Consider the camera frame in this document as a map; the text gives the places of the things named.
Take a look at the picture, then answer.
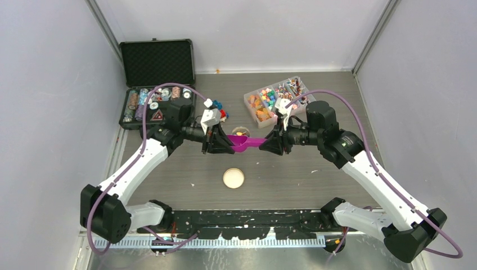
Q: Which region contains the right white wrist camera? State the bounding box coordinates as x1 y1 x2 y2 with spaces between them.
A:
274 98 292 131

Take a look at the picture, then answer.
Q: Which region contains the gold jar lid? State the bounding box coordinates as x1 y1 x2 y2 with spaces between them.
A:
223 168 245 189

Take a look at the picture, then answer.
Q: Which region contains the clear compartment candy box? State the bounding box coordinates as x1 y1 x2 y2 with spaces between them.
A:
244 76 309 128

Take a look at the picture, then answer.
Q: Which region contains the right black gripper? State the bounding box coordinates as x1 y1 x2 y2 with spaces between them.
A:
259 114 322 155

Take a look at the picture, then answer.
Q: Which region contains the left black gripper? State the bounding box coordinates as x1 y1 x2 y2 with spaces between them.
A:
181 121 235 154

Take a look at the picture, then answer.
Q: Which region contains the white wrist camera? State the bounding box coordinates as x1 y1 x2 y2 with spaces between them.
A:
274 98 292 131
200 98 221 134

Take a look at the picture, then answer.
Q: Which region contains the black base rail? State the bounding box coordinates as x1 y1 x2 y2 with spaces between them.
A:
149 209 344 240

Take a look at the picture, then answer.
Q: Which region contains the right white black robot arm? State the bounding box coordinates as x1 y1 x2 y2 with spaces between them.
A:
259 99 447 263

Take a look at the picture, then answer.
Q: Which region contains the black poker chip case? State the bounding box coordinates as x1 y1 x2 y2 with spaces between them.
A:
119 39 196 130

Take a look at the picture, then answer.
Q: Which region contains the blue red brick toy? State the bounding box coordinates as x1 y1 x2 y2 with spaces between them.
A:
213 100 229 122

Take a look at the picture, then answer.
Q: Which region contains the clear plastic jar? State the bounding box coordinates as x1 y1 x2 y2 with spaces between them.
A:
232 127 251 137

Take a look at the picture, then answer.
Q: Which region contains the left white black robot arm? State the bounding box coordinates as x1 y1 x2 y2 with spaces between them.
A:
80 103 235 244

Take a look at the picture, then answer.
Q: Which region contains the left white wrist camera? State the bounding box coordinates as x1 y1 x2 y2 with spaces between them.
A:
200 98 221 134

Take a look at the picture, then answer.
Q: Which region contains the magenta plastic scoop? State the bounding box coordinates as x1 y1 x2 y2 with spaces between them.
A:
227 135 266 152

